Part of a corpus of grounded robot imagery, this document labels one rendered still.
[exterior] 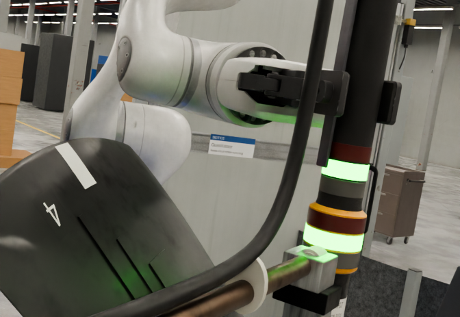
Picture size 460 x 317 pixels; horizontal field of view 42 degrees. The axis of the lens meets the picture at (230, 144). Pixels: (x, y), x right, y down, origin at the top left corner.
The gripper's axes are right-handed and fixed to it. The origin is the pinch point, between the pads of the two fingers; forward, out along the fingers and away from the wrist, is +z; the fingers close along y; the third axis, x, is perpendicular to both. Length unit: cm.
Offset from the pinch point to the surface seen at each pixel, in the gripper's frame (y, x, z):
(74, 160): 19.2, -6.8, -1.4
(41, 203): 21.6, -8.6, 3.3
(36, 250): 21.8, -10.6, 5.4
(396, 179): -453, -70, -506
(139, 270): 15.1, -12.7, 2.2
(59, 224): 20.5, -9.7, 3.4
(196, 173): -64, -34, -179
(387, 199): -451, -96, -512
